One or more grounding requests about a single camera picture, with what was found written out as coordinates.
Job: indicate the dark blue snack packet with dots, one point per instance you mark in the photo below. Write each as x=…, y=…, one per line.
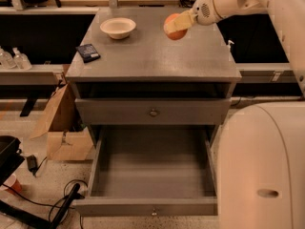
x=88, y=53

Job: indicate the open grey middle drawer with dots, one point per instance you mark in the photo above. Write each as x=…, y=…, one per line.
x=151, y=171

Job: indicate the small white pump bottle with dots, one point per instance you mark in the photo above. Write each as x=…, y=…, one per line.
x=230, y=45

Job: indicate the white ceramic bowl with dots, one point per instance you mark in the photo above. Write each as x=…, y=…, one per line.
x=118, y=28

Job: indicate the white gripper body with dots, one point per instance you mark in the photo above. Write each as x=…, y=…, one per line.
x=204, y=12

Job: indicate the closed grey top drawer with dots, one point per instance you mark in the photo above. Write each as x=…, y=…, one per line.
x=152, y=112

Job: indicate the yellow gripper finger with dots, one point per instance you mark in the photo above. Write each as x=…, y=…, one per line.
x=179, y=22

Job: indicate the grey wooden drawer cabinet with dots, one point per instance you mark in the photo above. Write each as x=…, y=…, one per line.
x=149, y=65

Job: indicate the brown cardboard box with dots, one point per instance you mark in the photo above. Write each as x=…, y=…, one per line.
x=66, y=139

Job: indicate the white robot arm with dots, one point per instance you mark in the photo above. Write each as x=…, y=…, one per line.
x=260, y=172

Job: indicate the orange fruit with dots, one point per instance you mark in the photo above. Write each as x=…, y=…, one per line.
x=174, y=35

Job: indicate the black power adapter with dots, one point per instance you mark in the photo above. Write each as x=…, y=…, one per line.
x=32, y=163

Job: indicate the clear sanitizer bottle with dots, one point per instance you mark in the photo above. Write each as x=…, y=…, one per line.
x=21, y=60
x=6, y=60

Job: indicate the red plastic cup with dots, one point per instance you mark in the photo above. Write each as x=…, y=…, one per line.
x=11, y=185

